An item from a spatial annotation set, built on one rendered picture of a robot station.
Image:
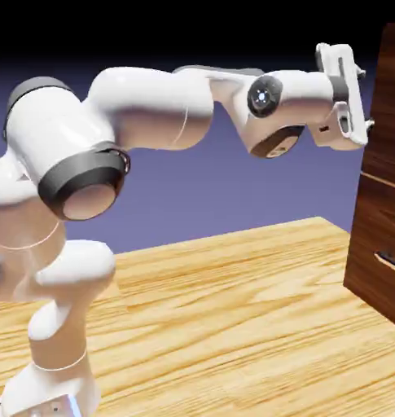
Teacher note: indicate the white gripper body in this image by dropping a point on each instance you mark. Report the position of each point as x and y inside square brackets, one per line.
[345, 65]

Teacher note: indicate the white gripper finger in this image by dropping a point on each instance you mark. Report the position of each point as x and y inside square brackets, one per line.
[370, 124]
[362, 72]

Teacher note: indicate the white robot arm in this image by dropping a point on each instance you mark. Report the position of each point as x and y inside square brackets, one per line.
[145, 107]

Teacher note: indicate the dark wood drawer front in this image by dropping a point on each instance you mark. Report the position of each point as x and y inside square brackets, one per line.
[389, 84]
[379, 228]

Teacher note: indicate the dark wood cabinet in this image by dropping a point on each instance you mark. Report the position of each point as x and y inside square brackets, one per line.
[386, 228]

